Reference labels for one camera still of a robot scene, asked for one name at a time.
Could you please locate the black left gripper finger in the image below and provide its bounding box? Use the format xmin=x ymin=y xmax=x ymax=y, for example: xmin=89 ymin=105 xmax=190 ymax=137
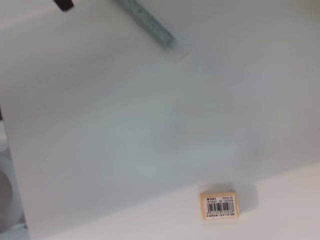
xmin=53 ymin=0 xmax=75 ymax=12

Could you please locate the beige eraser with barcode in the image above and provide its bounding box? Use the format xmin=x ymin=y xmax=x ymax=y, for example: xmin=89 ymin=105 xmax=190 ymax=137
xmin=199 ymin=191 xmax=241 ymax=221

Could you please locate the grey marker pen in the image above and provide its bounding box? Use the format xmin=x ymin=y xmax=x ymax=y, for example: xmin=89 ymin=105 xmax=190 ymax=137
xmin=112 ymin=0 xmax=177 ymax=49

